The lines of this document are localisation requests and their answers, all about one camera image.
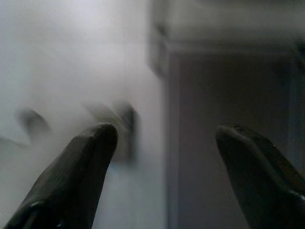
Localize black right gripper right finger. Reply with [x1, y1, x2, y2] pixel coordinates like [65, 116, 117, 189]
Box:
[215, 123, 305, 229]

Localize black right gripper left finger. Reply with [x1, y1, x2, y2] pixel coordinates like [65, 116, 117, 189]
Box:
[3, 123, 119, 229]

